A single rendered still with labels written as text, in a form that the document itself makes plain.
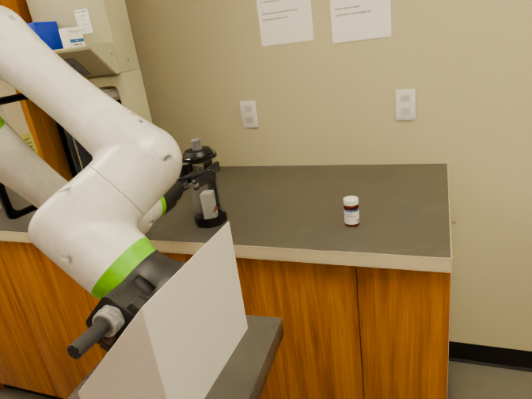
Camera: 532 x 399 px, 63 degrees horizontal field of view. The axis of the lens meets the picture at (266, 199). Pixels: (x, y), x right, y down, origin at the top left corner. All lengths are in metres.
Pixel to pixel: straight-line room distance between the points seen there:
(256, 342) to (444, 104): 1.16
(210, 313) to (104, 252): 0.20
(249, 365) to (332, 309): 0.50
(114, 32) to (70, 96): 0.78
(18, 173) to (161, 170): 0.38
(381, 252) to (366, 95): 0.78
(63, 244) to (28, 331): 1.37
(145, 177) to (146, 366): 0.30
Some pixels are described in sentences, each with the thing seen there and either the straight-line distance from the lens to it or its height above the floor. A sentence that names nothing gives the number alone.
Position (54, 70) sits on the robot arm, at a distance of 0.91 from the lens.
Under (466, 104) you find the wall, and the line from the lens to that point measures 1.73.
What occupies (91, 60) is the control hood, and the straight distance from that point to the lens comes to 1.58.
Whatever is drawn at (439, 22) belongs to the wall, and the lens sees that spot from 1.69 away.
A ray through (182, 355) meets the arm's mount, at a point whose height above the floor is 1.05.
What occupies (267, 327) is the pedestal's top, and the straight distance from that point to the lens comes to 0.90.
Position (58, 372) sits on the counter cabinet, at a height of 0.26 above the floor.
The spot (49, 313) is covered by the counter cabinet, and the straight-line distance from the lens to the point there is 1.95.
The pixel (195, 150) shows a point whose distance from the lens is 1.31.
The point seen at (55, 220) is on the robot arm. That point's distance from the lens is 0.76.
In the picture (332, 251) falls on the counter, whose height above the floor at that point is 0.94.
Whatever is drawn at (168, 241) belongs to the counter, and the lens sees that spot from 1.34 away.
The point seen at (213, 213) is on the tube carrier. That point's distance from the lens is 1.34.
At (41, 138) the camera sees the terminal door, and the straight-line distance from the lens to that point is 1.77.
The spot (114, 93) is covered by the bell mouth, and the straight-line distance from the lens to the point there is 1.71.
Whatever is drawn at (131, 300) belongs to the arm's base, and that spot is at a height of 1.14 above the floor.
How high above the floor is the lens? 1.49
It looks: 21 degrees down
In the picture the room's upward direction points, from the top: 8 degrees counter-clockwise
